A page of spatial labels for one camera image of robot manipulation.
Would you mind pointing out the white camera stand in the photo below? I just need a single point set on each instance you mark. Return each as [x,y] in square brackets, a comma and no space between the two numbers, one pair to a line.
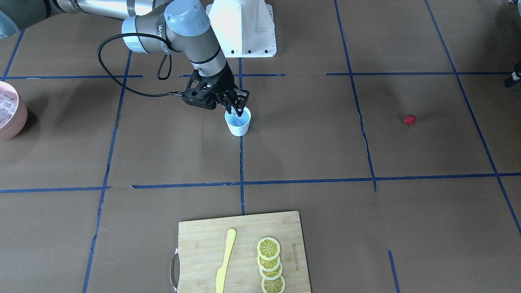
[244,28]

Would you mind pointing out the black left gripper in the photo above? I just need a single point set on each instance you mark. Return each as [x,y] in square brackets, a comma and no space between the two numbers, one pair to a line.
[508,82]

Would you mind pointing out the wooden cutting board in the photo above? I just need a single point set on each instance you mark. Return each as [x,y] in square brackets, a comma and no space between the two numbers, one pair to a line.
[200,250]

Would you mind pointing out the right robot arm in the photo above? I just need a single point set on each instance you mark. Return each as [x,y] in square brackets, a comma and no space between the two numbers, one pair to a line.
[166,26]

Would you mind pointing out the yellow plastic knife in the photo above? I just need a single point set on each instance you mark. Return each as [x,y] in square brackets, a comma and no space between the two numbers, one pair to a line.
[222,271]

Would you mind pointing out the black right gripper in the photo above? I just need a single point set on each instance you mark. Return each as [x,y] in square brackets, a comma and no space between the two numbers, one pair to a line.
[223,83]

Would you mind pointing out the light blue cup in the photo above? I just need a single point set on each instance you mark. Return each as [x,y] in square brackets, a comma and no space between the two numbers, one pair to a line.
[239,127]

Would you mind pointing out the ice cubes in bowl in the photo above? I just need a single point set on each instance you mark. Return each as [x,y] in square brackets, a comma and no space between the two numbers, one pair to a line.
[8,107]

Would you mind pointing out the red strawberry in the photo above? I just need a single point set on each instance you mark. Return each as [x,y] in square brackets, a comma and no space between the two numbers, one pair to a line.
[410,120]

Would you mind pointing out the lemon slice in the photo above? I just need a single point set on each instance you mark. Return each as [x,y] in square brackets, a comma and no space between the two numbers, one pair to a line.
[271,275]
[276,285]
[268,265]
[268,248]

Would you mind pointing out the pink bowl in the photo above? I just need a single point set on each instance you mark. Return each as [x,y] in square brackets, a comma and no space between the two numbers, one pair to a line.
[18,121]

